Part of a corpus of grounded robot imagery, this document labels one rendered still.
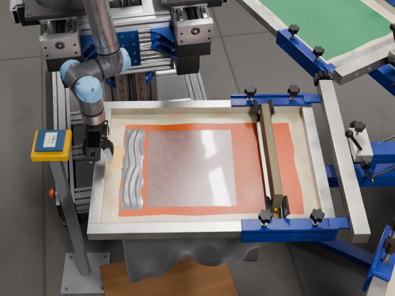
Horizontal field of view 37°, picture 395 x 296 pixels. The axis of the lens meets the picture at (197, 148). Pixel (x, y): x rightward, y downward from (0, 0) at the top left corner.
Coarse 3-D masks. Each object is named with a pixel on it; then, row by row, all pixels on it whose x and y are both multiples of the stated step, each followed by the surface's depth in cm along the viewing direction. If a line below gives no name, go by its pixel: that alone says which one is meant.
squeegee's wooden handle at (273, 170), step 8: (264, 104) 213; (264, 112) 210; (264, 120) 208; (264, 128) 206; (272, 128) 206; (264, 136) 206; (272, 136) 203; (264, 144) 206; (272, 144) 200; (272, 152) 198; (272, 160) 196; (272, 168) 194; (272, 176) 192; (272, 184) 190; (280, 184) 189; (272, 192) 190; (280, 192) 187; (272, 200) 190; (280, 200) 189
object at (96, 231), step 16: (112, 112) 222; (128, 112) 222; (144, 112) 223; (160, 112) 223; (176, 112) 223; (192, 112) 223; (208, 112) 223; (224, 112) 224; (240, 112) 224; (288, 112) 225; (304, 112) 220; (304, 128) 218; (320, 160) 205; (96, 176) 200; (320, 176) 200; (96, 192) 195; (320, 192) 196; (96, 208) 191; (96, 224) 187; (112, 224) 187; (128, 224) 187; (144, 224) 187; (160, 224) 187; (176, 224) 187; (192, 224) 187; (208, 224) 187; (224, 224) 188; (240, 224) 188
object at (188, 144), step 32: (128, 128) 219; (160, 128) 219; (192, 128) 219; (224, 128) 219; (256, 128) 219; (288, 128) 220; (160, 160) 209; (192, 160) 209; (224, 160) 209; (256, 160) 209; (288, 160) 209
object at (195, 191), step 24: (144, 168) 207; (168, 168) 207; (192, 168) 207; (216, 168) 207; (240, 168) 207; (288, 168) 207; (144, 192) 200; (168, 192) 200; (192, 192) 200; (216, 192) 200; (240, 192) 200; (264, 192) 200; (288, 192) 200; (120, 216) 193
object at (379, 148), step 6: (372, 144) 203; (378, 144) 203; (384, 144) 203; (390, 144) 203; (372, 150) 201; (378, 150) 201; (384, 150) 202; (390, 150) 202; (378, 156) 201; (384, 156) 201; (390, 156) 201; (354, 162) 203; (360, 162) 203; (378, 162) 203; (384, 162) 203; (390, 162) 204
